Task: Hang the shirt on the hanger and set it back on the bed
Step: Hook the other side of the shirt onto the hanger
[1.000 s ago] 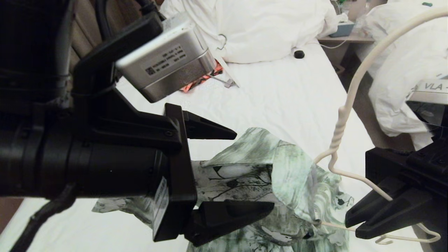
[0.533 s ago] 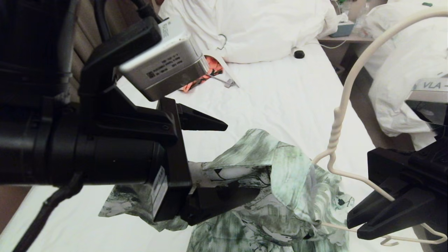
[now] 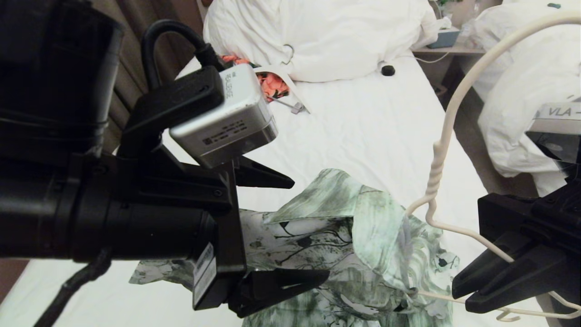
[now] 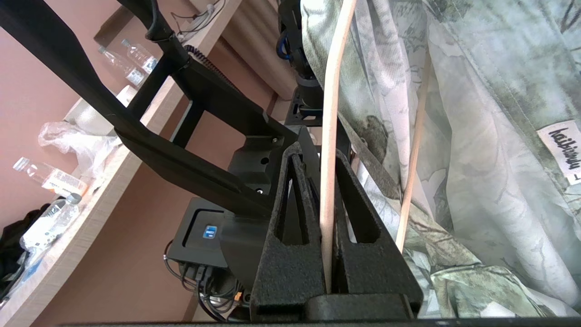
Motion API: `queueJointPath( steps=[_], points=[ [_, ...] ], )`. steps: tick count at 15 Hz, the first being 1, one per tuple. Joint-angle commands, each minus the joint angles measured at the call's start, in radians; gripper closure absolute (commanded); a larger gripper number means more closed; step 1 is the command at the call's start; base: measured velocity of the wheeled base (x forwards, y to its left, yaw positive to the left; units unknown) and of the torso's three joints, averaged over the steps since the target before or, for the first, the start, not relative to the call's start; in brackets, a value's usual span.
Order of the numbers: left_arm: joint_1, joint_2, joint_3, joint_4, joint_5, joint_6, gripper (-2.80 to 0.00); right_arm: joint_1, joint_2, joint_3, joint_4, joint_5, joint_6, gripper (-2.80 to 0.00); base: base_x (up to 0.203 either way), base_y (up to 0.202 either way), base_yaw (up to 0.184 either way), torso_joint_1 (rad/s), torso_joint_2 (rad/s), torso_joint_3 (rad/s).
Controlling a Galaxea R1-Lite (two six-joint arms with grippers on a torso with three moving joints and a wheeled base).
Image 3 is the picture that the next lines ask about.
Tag white pillow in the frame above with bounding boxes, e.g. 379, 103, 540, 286
203, 0, 440, 83

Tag white crumpled duvet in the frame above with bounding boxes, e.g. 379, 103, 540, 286
463, 0, 581, 178

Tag white cable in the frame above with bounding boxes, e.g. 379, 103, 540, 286
399, 51, 451, 64

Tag small green plant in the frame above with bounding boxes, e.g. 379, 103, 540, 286
429, 0, 452, 20

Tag neighbouring bed white sheet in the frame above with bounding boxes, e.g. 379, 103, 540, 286
533, 170, 569, 197

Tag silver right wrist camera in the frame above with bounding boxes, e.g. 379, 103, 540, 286
526, 102, 581, 178

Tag white plastic hanger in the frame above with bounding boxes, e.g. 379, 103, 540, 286
254, 44, 312, 114

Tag blue tissue box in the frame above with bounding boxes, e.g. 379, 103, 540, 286
427, 26, 461, 49

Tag bed with white sheet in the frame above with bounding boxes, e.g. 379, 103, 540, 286
0, 43, 550, 327

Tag black left camera cable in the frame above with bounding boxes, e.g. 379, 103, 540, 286
141, 19, 223, 91

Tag orange floral garment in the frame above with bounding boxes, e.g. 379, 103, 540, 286
220, 54, 291, 101

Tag wooden nightstand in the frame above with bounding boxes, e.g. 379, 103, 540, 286
412, 42, 487, 87

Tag green floral button shirt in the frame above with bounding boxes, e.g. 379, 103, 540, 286
129, 169, 460, 327

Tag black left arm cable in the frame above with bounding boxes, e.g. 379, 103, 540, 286
34, 248, 112, 327

